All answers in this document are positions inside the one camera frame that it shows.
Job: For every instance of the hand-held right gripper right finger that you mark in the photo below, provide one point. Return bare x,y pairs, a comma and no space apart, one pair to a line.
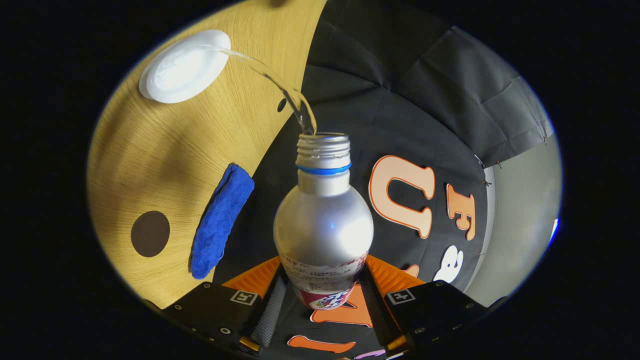
380,310

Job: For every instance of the silver water bottle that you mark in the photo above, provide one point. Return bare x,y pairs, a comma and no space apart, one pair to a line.
322,225

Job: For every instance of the clear water stream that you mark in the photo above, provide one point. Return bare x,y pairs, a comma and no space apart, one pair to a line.
280,82

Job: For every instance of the blue towel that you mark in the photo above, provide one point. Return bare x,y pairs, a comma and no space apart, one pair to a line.
220,220

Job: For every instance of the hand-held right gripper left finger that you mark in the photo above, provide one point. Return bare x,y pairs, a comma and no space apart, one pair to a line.
270,315

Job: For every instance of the black backdrop cloth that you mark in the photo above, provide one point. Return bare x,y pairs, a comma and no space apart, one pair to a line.
425,110

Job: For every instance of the dark round coaster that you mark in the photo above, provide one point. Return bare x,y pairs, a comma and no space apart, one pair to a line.
150,234

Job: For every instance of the white saucer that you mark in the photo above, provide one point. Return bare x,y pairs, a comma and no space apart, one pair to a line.
150,92

